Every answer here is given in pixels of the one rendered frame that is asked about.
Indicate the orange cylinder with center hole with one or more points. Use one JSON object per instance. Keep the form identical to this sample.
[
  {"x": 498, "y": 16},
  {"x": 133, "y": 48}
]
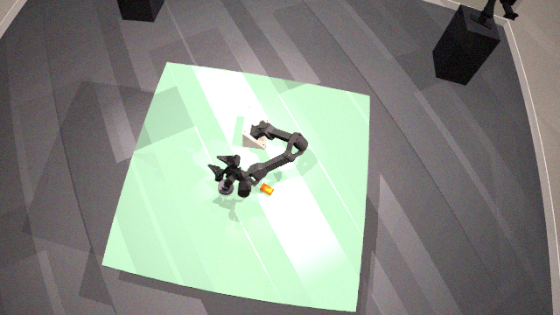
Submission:
[{"x": 266, "y": 189}]

